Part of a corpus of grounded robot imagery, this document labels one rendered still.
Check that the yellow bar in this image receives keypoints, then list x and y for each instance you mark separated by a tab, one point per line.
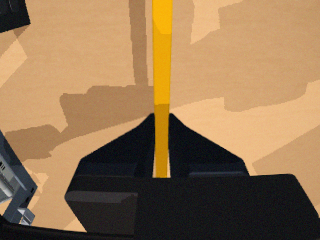
162	40

